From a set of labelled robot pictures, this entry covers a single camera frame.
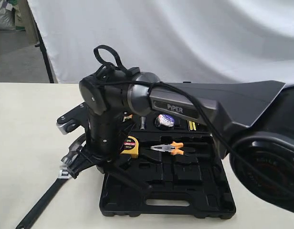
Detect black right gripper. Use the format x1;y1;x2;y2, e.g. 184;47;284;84
67;112;136;179

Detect adjustable wrench black handle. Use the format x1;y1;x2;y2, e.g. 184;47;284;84
16;165;71;229

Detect black insulating tape roll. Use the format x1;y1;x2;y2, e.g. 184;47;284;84
155;114;175;128

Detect black plastic tool case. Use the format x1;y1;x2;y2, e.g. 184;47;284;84
99;113;236;219

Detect claw hammer black grip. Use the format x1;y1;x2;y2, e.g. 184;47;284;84
61;139;152;195

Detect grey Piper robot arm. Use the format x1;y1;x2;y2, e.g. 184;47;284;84
61;68;294;219

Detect yellow tape measure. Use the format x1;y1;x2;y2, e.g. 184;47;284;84
121;136;139;159

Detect clear test pen screwdriver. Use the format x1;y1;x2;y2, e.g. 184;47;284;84
140;116;147;130

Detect large yellow black screwdriver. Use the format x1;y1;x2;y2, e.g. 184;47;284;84
188;121;194;131

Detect small yellow black screwdriver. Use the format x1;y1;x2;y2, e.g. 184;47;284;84
192;122;199;131

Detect black backdrop stand pole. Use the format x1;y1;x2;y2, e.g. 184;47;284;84
28;1;55;83

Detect white backdrop cloth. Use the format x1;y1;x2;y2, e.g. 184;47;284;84
29;0;294;83

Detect grey sack in background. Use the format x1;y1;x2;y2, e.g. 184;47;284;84
0;0;15;30

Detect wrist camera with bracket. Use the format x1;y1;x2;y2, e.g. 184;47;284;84
56;102;88;135

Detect orange handled pliers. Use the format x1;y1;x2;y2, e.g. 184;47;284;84
150;141;184;156

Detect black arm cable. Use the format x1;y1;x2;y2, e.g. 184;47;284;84
93;45;294;198

